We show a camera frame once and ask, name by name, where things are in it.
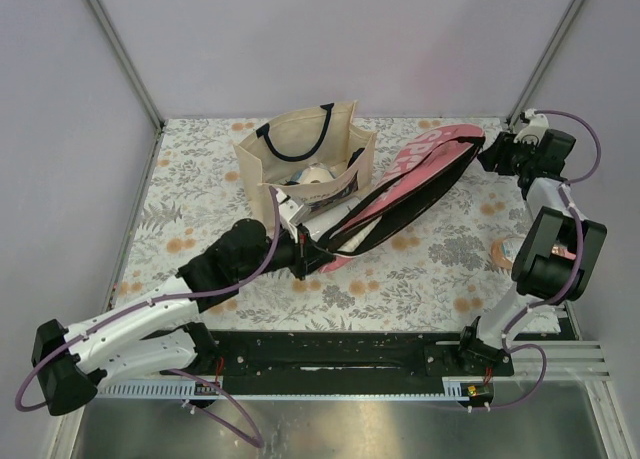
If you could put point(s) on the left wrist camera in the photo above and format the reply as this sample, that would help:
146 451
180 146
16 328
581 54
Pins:
292 212

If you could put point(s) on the clear bottle pink cap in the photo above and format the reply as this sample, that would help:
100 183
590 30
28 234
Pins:
503 251

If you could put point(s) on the white slotted cable duct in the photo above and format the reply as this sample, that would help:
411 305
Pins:
172 388

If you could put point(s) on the floral table mat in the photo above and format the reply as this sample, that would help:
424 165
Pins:
436 275

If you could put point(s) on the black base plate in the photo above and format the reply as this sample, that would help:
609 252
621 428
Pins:
258 363

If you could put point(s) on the white shuttlecock tube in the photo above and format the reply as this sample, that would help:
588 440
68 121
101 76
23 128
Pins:
324 221

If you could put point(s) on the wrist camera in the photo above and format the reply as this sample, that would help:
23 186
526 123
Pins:
292 212
535 125

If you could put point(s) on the white tape roll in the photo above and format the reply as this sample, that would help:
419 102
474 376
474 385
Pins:
315 173

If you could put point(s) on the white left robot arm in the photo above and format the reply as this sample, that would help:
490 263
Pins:
71 363

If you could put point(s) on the beige canvas tote bag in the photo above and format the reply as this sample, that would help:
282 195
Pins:
325 135

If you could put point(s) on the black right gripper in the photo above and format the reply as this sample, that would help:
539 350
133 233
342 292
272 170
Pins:
491 156

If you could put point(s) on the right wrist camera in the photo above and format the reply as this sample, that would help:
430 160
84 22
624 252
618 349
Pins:
535 125

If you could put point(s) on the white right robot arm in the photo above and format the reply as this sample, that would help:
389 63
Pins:
556 258

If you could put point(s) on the pink racket cover bag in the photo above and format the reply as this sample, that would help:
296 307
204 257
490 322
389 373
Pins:
424 169

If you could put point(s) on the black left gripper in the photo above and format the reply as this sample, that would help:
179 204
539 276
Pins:
307 258

